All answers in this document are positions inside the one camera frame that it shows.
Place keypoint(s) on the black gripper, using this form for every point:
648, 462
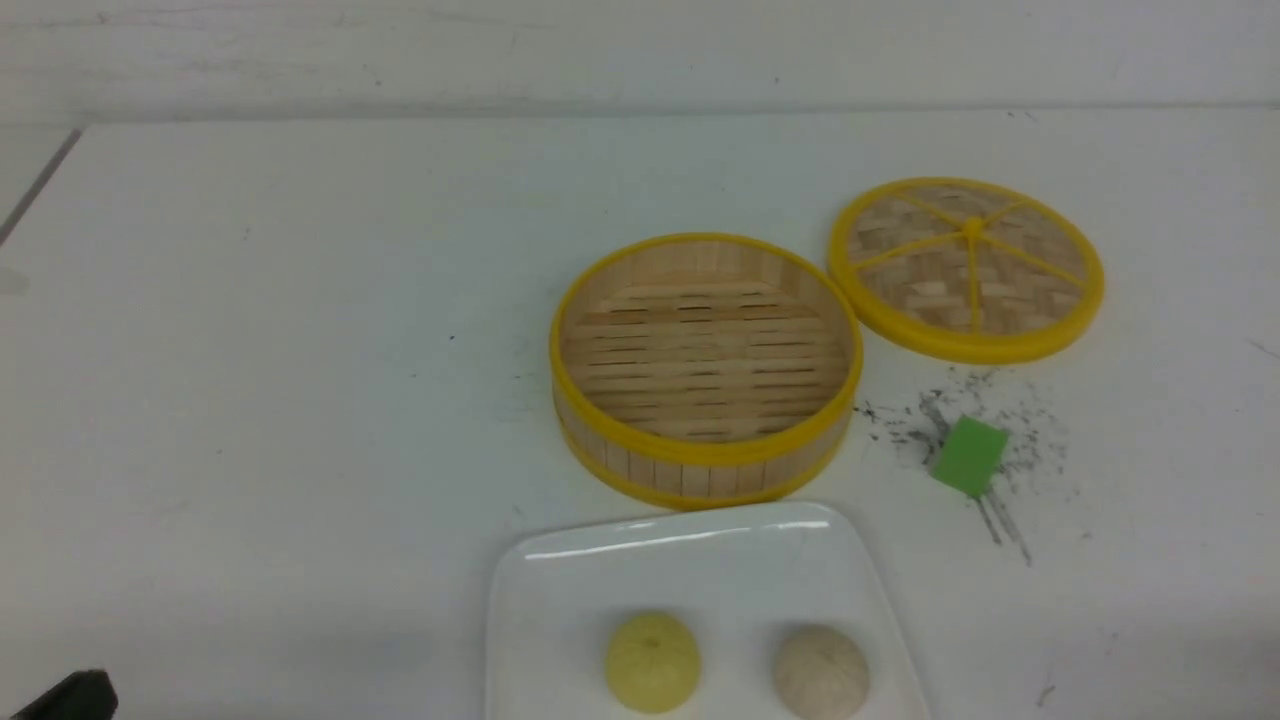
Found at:
83, 695

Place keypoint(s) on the yellow steamed bun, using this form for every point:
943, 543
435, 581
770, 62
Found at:
652, 663

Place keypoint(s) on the white square plate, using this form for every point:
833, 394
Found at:
741, 579

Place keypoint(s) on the beige steamed bun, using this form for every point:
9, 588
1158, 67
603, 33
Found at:
821, 673

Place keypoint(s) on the yellow rimmed bamboo steamer basket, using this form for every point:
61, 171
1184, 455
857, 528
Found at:
698, 371

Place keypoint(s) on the green cube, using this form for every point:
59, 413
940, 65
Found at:
970, 456

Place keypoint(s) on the yellow rimmed bamboo steamer lid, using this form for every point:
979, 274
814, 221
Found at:
965, 271

